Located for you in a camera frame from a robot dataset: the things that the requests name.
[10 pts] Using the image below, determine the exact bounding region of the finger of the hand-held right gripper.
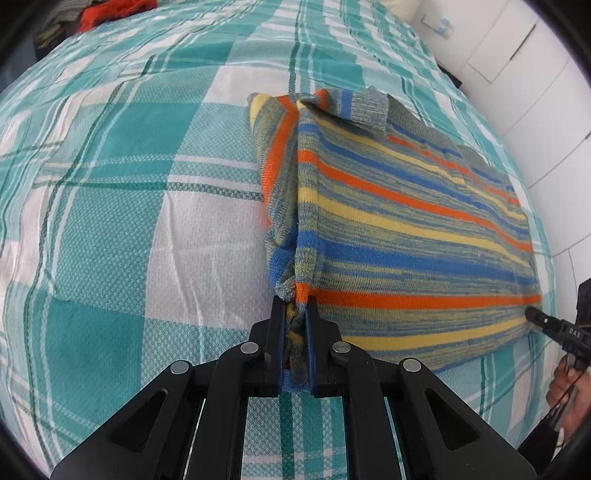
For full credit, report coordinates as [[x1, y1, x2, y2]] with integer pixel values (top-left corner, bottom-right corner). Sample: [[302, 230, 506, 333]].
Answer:
[[525, 306, 591, 361]]

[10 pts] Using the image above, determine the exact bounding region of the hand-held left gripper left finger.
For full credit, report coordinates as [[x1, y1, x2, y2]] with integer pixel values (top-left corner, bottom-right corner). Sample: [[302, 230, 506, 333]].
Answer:
[[50, 295, 287, 480]]

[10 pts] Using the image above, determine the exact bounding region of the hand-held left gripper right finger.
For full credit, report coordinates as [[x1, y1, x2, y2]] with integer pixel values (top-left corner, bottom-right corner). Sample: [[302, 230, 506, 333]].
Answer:
[[304, 295, 532, 480]]

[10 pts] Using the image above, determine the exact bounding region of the striped knit sweater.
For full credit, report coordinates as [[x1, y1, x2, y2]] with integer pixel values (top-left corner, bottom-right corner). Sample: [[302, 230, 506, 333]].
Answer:
[[247, 88, 543, 393]]

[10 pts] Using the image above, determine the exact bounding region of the person's right hand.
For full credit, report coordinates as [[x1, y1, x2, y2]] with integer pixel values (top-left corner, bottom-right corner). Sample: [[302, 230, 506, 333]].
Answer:
[[546, 357, 591, 437]]

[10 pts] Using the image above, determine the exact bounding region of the white wardrobe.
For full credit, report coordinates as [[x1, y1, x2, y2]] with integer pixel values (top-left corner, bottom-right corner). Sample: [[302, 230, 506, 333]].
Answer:
[[418, 0, 591, 296]]

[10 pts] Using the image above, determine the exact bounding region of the teal white checked blanket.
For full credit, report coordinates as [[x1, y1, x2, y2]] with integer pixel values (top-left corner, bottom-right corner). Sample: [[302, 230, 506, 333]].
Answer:
[[0, 0, 561, 480]]

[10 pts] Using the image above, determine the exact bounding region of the cream padded headboard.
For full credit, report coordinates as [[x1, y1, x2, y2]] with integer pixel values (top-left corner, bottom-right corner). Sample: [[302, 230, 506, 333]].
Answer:
[[381, 0, 421, 17]]

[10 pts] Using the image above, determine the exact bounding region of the red cloth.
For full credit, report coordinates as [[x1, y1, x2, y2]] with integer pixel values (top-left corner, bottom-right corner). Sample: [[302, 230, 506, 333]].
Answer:
[[76, 0, 156, 33]]

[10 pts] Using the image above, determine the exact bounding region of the yellow green cloth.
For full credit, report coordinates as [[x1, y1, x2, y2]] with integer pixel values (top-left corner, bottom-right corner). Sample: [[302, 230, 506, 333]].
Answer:
[[34, 23, 62, 49]]

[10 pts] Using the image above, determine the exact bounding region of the grey checked cloth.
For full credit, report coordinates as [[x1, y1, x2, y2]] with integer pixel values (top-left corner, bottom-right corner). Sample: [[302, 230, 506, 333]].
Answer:
[[48, 0, 93, 22]]

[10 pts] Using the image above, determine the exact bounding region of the black wardrobe handle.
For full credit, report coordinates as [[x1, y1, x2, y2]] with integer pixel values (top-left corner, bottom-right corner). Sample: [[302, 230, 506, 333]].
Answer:
[[510, 25, 536, 61]]

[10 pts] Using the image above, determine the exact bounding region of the white wall socket panel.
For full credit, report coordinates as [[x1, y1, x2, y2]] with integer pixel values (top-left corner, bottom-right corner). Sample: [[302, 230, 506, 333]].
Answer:
[[421, 13, 455, 38]]

